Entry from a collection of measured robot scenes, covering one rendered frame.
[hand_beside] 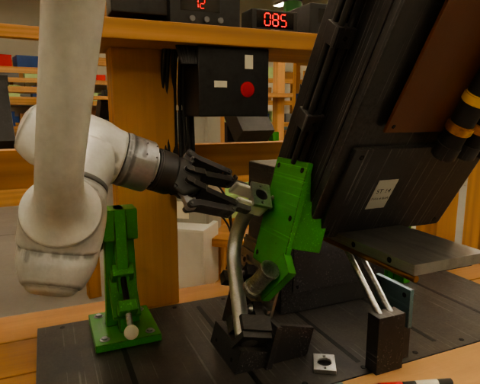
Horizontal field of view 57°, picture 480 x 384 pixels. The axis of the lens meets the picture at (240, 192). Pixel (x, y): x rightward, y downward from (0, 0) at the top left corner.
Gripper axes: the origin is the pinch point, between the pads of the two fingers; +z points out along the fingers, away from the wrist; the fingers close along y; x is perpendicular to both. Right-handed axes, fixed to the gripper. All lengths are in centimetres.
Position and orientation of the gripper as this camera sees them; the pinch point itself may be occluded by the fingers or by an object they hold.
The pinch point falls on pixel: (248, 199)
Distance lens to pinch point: 86.2
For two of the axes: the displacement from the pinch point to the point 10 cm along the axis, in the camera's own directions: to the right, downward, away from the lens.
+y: -0.9, -7.9, 6.0
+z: 8.3, 2.7, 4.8
